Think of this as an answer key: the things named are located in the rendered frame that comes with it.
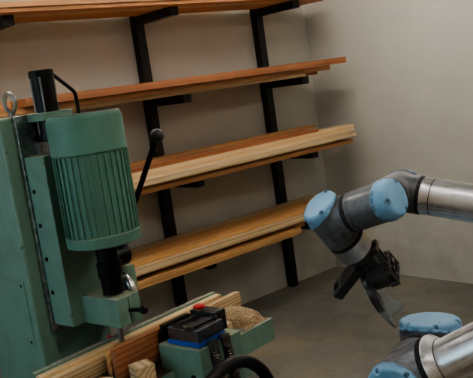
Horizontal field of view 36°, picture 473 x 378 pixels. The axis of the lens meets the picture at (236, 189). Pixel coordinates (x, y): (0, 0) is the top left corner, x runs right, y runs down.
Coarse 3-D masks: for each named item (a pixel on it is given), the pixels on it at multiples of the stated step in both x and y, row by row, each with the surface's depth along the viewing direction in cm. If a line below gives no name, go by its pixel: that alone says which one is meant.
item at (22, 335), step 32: (0, 128) 173; (0, 160) 175; (0, 192) 178; (0, 224) 181; (0, 256) 184; (32, 256) 179; (0, 288) 187; (32, 288) 179; (0, 320) 190; (32, 320) 181; (0, 352) 194; (32, 352) 184; (64, 352) 186
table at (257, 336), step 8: (264, 320) 192; (272, 320) 194; (240, 328) 189; (256, 328) 189; (264, 328) 192; (272, 328) 194; (248, 336) 187; (256, 336) 189; (264, 336) 192; (272, 336) 194; (248, 344) 187; (256, 344) 189; (248, 352) 187; (160, 368) 169; (104, 376) 169; (160, 376) 164; (168, 376) 166; (240, 376) 170; (248, 376) 172
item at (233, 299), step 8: (224, 296) 205; (232, 296) 206; (208, 304) 200; (216, 304) 201; (224, 304) 203; (232, 304) 206; (240, 304) 208; (104, 352) 174; (88, 360) 170; (96, 360) 170; (104, 360) 172; (72, 368) 166; (80, 368) 166; (88, 368) 168; (96, 368) 170; (104, 368) 172; (56, 376) 163; (64, 376) 163; (72, 376) 165; (80, 376) 166; (88, 376) 168; (96, 376) 170
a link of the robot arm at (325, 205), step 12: (324, 192) 165; (312, 204) 165; (324, 204) 162; (336, 204) 161; (312, 216) 162; (324, 216) 160; (336, 216) 160; (312, 228) 164; (324, 228) 162; (336, 228) 161; (324, 240) 165; (336, 240) 164; (348, 240) 164; (336, 252) 167
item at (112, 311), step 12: (84, 300) 178; (96, 300) 174; (108, 300) 171; (120, 300) 170; (132, 300) 173; (84, 312) 179; (96, 312) 175; (108, 312) 172; (120, 312) 170; (132, 312) 173; (108, 324) 173; (120, 324) 170
